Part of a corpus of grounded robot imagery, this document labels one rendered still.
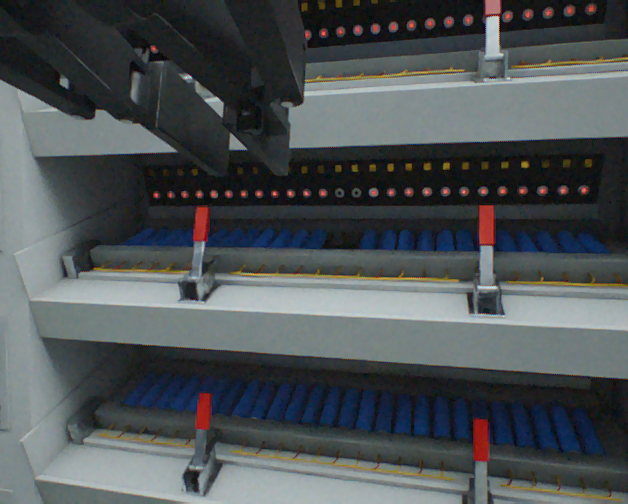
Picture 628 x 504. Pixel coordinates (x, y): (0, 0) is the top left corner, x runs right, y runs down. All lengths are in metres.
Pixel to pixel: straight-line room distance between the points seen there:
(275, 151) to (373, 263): 0.25
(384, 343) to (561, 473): 0.21
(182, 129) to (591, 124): 0.32
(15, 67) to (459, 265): 0.38
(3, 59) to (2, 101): 0.40
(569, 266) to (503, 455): 0.19
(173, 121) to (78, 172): 0.41
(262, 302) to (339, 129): 0.17
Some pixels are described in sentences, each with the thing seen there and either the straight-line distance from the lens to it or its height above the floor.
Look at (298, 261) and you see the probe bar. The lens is 0.49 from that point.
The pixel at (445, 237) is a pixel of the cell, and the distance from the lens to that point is 0.53.
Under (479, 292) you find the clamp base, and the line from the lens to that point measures 0.44.
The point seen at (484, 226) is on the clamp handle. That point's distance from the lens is 0.43.
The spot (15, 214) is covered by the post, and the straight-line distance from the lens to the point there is 0.58.
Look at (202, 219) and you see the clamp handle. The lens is 0.49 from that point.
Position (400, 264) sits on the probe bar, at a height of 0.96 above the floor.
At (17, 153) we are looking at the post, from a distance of 0.58.
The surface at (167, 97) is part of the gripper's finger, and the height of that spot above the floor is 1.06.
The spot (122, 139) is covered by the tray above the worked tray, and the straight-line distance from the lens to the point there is 0.51.
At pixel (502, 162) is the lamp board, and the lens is 0.57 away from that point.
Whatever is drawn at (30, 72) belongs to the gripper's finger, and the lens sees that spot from 0.21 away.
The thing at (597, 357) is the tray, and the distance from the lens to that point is 0.45.
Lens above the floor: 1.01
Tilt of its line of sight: 4 degrees down
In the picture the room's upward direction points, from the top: straight up
